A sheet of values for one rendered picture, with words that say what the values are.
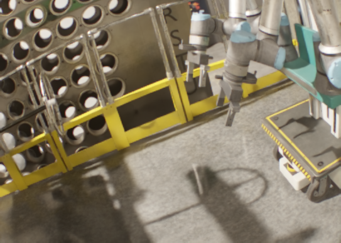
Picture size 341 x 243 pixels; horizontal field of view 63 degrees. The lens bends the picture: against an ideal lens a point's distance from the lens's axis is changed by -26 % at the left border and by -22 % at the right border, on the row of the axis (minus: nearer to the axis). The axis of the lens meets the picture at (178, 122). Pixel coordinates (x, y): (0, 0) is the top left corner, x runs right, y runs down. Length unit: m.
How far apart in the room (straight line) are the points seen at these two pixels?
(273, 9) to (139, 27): 2.24
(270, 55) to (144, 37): 2.32
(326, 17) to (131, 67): 2.59
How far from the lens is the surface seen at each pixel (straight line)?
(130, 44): 3.39
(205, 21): 1.60
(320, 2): 1.18
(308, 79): 1.63
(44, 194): 2.74
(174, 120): 2.83
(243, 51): 1.20
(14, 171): 2.88
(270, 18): 1.31
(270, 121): 2.07
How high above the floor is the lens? 1.43
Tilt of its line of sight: 30 degrees down
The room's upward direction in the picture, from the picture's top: 16 degrees counter-clockwise
